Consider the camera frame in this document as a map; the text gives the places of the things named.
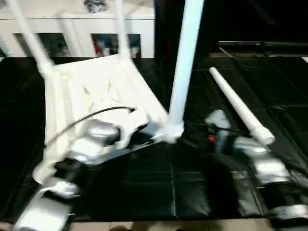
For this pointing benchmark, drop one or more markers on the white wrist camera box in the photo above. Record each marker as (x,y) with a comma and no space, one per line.
(217,119)
(126,134)

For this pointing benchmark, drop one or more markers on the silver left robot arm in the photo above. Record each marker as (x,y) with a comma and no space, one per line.
(82,149)

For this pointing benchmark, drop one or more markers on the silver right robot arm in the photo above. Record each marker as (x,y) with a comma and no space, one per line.
(264,168)

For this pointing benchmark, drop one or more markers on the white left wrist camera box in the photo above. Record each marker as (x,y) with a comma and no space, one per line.
(126,134)

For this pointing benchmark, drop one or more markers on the crumpled silver black object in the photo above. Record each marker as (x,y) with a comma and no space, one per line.
(95,6)

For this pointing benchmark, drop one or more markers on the white plastic table leg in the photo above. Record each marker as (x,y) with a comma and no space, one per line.
(31,33)
(236,103)
(122,29)
(185,57)

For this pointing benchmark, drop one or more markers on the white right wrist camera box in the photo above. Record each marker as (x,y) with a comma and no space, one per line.
(217,119)

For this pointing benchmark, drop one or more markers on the white cabinet with glass doors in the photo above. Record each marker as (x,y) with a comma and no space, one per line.
(48,24)

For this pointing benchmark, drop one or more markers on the white plastic table top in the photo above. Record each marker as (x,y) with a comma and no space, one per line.
(91,91)

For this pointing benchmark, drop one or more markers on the glossy black long bar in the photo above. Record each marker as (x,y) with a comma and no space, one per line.
(264,45)

